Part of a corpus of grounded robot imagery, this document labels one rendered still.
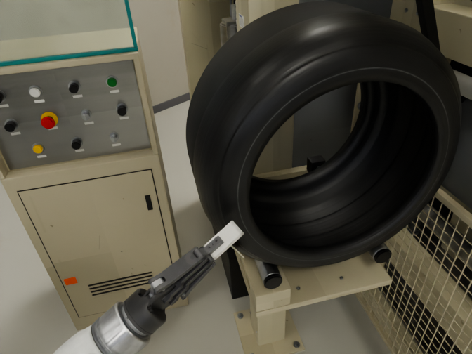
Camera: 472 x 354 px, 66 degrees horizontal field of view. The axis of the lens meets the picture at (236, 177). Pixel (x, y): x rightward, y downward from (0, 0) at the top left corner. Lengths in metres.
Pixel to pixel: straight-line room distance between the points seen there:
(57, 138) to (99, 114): 0.17
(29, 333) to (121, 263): 0.66
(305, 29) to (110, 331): 0.58
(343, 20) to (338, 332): 1.51
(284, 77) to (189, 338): 1.49
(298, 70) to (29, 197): 1.16
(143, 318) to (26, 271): 1.87
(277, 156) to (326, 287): 0.40
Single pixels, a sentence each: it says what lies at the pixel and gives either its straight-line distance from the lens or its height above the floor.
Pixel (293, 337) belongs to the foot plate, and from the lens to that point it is 1.84.
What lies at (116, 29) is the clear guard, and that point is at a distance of 1.25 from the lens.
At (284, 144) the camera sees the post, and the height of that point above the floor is 1.04.
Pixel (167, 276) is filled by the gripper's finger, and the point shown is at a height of 1.11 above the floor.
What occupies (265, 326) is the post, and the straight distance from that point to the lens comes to 1.70.
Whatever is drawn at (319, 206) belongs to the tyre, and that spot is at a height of 0.92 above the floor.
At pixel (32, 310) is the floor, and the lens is 2.26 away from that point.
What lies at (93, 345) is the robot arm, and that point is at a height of 1.03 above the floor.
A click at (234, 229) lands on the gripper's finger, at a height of 1.14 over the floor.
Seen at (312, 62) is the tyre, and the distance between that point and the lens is 0.60.
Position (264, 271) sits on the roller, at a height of 0.92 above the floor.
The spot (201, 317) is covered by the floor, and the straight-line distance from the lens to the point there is 1.93.
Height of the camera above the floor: 1.58
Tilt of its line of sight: 34 degrees down
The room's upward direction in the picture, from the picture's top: 4 degrees counter-clockwise
